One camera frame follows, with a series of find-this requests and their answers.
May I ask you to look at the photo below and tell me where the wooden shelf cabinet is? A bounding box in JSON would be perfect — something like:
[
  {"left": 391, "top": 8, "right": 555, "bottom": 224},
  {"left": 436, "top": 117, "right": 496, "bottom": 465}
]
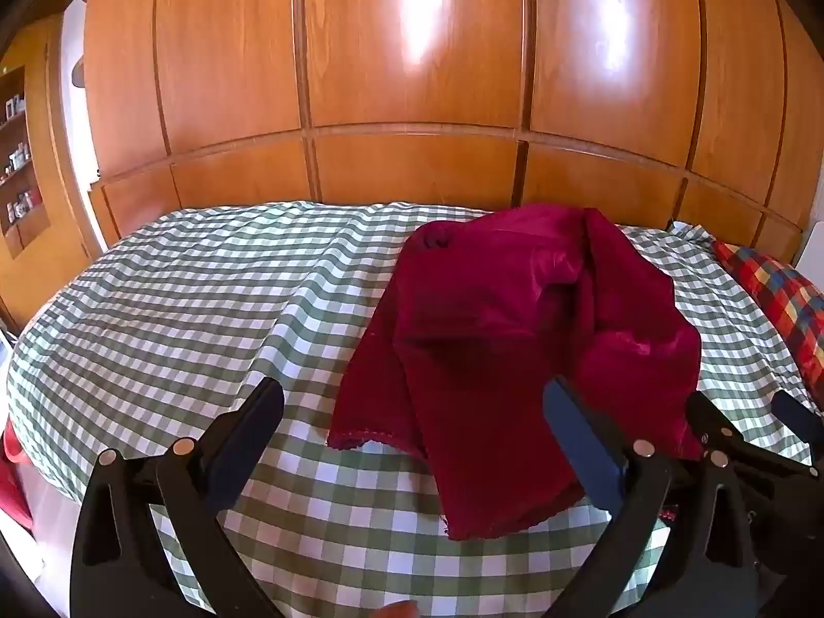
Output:
[{"left": 0, "top": 16, "right": 109, "bottom": 336}]

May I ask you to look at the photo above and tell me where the dark red garment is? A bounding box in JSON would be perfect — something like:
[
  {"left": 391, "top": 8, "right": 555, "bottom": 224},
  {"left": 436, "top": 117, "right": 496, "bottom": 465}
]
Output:
[{"left": 327, "top": 203, "right": 704, "bottom": 540}]

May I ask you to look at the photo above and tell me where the green checked bedsheet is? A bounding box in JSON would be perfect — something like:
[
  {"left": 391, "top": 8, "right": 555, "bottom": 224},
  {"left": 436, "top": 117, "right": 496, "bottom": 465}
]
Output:
[{"left": 3, "top": 199, "right": 824, "bottom": 618}]

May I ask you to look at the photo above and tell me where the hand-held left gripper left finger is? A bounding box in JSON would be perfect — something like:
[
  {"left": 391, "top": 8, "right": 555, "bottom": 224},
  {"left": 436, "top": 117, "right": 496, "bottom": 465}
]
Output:
[{"left": 70, "top": 376, "right": 287, "bottom": 618}]

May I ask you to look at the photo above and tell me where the multicolour plaid pillow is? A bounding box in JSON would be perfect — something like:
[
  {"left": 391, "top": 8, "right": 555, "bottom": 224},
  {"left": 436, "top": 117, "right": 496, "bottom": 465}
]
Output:
[{"left": 711, "top": 239, "right": 824, "bottom": 406}]

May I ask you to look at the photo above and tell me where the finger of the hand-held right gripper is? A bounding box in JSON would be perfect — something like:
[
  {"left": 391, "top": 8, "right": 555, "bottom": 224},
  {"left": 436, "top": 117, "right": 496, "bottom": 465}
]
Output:
[
  {"left": 684, "top": 391, "right": 738, "bottom": 461},
  {"left": 770, "top": 391, "right": 823, "bottom": 447}
]

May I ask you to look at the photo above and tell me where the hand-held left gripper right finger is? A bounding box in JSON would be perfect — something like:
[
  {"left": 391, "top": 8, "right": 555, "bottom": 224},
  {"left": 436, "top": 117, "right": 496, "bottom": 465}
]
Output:
[{"left": 542, "top": 379, "right": 762, "bottom": 618}]

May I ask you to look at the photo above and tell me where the wooden wardrobe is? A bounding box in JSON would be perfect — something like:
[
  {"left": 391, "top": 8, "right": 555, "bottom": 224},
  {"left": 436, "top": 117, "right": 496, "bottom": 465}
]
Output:
[{"left": 82, "top": 0, "right": 824, "bottom": 265}]

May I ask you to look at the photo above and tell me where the red fabric item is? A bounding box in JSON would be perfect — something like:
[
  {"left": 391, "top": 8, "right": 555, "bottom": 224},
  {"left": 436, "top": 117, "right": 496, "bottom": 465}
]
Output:
[{"left": 0, "top": 417, "right": 35, "bottom": 535}]

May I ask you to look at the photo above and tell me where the white board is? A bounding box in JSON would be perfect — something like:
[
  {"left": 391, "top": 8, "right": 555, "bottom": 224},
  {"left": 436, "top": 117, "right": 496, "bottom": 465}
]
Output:
[{"left": 793, "top": 217, "right": 824, "bottom": 272}]

